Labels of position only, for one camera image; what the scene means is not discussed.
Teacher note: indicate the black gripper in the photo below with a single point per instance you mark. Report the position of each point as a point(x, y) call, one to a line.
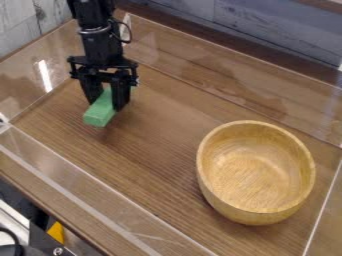
point(91, 84)

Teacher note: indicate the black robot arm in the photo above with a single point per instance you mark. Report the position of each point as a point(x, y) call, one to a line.
point(99, 32)

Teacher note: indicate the green rectangular block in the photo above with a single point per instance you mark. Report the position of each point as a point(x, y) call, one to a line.
point(105, 108)

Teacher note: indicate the clear acrylic corner bracket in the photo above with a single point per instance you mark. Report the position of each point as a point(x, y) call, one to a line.
point(126, 26)

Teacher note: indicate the brown wooden bowl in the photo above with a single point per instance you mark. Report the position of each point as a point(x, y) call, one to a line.
point(256, 172)

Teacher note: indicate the yellow warning label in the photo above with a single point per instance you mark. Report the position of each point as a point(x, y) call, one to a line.
point(57, 232)

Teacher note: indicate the clear acrylic tray walls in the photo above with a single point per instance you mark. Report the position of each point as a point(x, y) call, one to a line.
point(119, 183)

